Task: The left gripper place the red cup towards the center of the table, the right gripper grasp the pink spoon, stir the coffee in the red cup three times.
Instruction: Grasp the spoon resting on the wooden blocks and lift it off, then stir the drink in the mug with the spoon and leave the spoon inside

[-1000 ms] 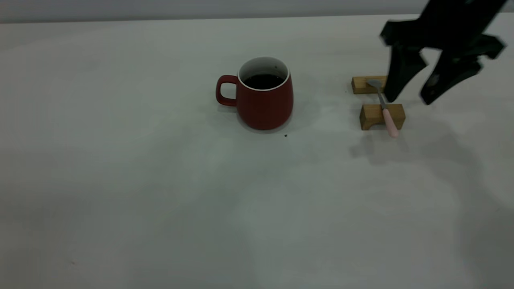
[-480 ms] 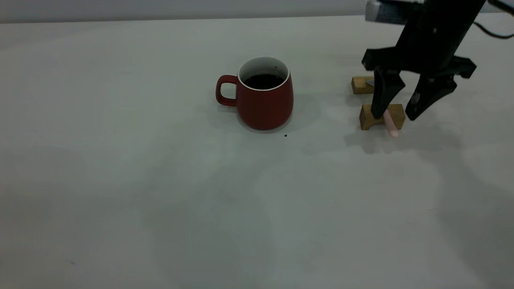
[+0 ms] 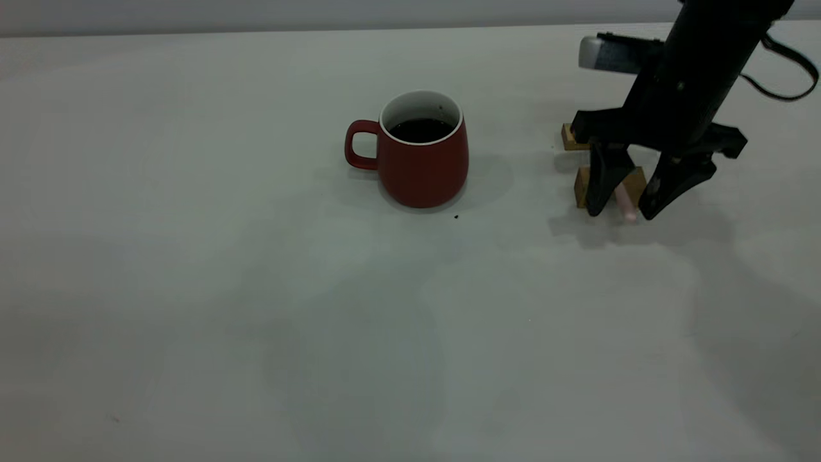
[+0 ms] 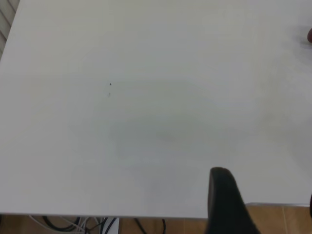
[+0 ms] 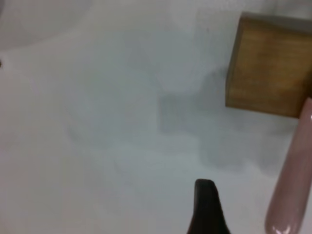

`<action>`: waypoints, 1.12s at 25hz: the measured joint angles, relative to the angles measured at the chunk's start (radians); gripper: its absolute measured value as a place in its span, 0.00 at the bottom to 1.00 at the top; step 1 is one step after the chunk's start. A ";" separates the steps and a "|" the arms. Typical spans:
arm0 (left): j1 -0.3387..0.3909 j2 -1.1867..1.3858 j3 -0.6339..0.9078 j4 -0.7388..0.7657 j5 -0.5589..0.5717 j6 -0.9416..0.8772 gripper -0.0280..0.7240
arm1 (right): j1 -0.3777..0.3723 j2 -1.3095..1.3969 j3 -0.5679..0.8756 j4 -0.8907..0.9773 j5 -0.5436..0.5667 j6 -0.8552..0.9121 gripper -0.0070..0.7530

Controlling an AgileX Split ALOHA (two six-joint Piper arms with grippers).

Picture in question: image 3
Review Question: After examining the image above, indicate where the red mug with white interior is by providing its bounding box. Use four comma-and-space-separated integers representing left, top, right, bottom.
344, 90, 470, 209

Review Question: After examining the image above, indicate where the spoon with pink handle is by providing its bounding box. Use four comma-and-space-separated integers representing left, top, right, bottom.
614, 185, 640, 223

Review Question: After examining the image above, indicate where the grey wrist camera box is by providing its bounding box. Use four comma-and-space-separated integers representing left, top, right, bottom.
579, 32, 665, 74

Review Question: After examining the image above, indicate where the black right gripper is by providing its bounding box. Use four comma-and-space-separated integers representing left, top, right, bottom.
570, 55, 749, 221

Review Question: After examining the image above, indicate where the wooden block with arch cutout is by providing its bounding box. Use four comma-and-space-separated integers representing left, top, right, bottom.
573, 165, 648, 210

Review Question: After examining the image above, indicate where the black cable loop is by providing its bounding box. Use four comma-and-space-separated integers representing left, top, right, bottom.
740, 32, 820, 102

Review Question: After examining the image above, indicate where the plain wooden block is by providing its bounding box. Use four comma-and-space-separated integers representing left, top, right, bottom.
562, 123, 591, 152

